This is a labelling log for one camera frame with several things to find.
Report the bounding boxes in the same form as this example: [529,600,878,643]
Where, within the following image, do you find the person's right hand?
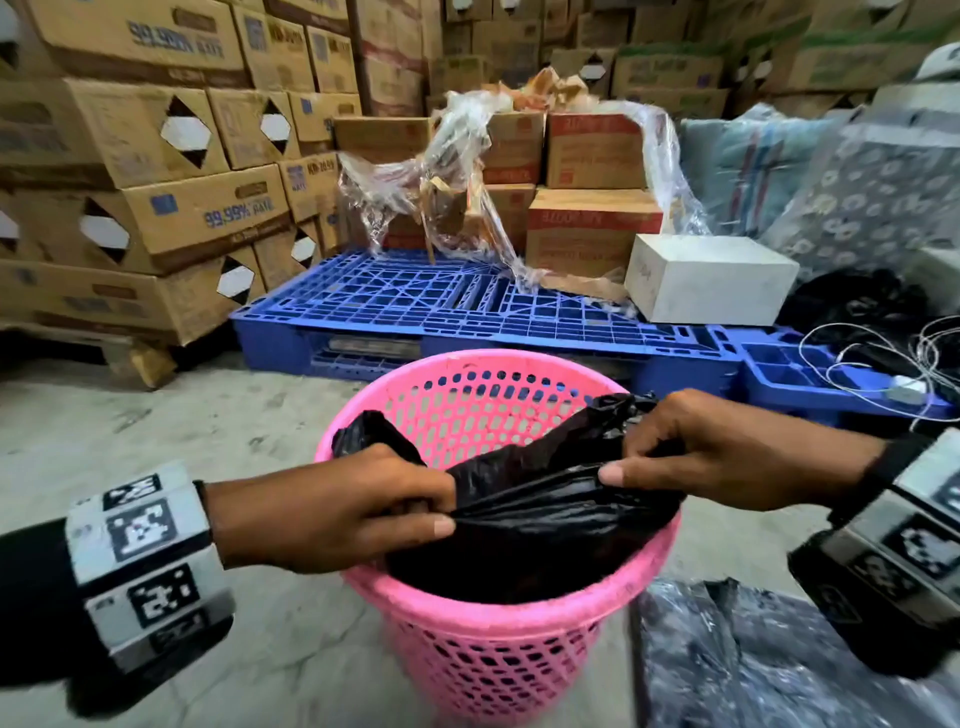
[598,388,890,514]

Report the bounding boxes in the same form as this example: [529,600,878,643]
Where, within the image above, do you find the person's left hand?
[203,442,459,577]

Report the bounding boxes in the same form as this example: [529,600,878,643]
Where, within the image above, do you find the pink plastic mesh basket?
[314,348,684,727]

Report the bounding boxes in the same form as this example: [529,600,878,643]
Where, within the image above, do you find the new black bin liner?
[331,392,688,605]

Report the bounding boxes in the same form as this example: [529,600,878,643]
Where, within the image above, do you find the grey daisy print bag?
[757,104,960,283]

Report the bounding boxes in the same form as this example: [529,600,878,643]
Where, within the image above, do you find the small blue plastic pallet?
[723,323,958,429]

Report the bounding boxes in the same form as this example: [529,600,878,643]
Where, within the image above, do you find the left wrist marker band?
[0,461,238,676]

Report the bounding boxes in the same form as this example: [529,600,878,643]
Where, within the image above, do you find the wrist marker band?
[0,461,238,676]
[828,427,960,631]

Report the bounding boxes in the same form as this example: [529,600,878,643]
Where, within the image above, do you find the large shiny black plastic sack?
[629,577,960,728]

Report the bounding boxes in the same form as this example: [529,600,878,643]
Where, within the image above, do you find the right wrist marker band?
[828,427,960,631]

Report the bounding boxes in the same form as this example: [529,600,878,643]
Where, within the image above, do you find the flat brown cardboard piece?
[539,271,631,305]

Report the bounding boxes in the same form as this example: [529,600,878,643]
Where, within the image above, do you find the large blue plastic pallet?
[230,251,744,399]

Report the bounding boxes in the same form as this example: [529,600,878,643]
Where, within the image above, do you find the wooden pallet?
[0,318,181,391]

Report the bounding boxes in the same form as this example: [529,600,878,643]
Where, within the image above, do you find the stack of red label boxes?
[333,110,669,280]

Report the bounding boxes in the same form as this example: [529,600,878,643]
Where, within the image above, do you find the white foam box stack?
[903,243,960,320]

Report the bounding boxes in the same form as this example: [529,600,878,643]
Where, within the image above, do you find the teal striped woven sack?
[678,103,834,240]

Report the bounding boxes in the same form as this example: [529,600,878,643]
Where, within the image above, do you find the stack of green label boxes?
[348,0,960,121]

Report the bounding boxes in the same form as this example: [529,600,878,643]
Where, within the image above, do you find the clear plastic wrap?
[337,89,710,294]

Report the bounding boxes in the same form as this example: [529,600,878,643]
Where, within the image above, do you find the stack of brown cardboard boxes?
[0,0,365,348]

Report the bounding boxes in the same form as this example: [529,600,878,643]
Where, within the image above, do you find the torn cardboard scraps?
[483,65,594,114]

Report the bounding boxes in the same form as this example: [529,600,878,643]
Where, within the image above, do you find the white cap with black logo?
[914,41,960,82]

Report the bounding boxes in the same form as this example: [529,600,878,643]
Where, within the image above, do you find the tangled white cord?
[797,314,960,433]

